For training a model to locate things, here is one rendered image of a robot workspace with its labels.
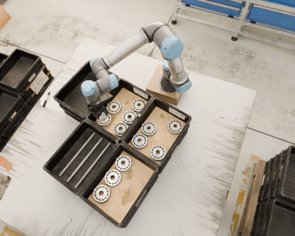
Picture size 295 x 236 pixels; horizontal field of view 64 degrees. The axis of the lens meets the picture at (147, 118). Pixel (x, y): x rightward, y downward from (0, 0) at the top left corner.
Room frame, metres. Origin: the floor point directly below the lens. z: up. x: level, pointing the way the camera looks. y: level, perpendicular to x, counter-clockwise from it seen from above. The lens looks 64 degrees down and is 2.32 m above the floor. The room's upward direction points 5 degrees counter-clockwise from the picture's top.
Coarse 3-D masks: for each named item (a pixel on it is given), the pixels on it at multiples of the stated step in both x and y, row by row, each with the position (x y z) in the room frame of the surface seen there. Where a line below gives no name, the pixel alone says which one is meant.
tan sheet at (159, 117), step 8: (152, 112) 0.77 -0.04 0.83; (160, 112) 0.77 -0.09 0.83; (152, 120) 0.71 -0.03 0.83; (160, 120) 0.70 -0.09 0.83; (168, 120) 0.70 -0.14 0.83; (160, 128) 0.64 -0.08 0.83; (152, 136) 0.59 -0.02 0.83; (160, 136) 0.58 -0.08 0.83; (168, 136) 0.58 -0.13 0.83; (176, 136) 0.57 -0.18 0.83; (152, 144) 0.53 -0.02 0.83; (160, 144) 0.53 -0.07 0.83; (168, 144) 0.52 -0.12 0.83; (144, 152) 0.48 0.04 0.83
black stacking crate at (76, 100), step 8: (88, 64) 1.19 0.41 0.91; (80, 72) 1.12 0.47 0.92; (88, 72) 1.17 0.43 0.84; (72, 80) 1.05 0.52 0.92; (80, 80) 1.10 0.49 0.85; (88, 80) 1.10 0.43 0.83; (96, 80) 1.10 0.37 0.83; (64, 88) 0.98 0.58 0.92; (72, 88) 1.02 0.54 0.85; (80, 88) 1.03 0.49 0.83; (56, 96) 0.92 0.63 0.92; (64, 96) 0.96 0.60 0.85; (72, 96) 0.97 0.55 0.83; (80, 96) 0.96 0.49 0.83; (72, 104) 0.90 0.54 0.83; (80, 104) 0.89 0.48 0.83; (72, 112) 0.83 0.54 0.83; (80, 112) 0.83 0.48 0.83
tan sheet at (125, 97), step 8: (120, 96) 0.93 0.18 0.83; (128, 96) 0.92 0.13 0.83; (136, 96) 0.92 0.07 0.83; (128, 104) 0.85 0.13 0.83; (120, 112) 0.79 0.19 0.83; (96, 120) 0.75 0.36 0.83; (112, 120) 0.74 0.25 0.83; (120, 120) 0.73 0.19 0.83; (104, 128) 0.68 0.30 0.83; (112, 128) 0.68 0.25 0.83
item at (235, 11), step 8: (184, 0) 2.50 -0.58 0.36; (192, 0) 2.46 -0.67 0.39; (200, 0) 2.40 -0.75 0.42; (208, 0) 2.36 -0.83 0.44; (216, 0) 2.33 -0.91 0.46; (224, 0) 2.29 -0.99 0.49; (232, 0) 2.23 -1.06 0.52; (240, 0) 2.20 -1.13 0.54; (208, 8) 2.36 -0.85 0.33; (216, 8) 2.32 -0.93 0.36; (224, 8) 2.27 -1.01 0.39; (232, 8) 2.22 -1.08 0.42; (240, 8) 2.20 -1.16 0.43
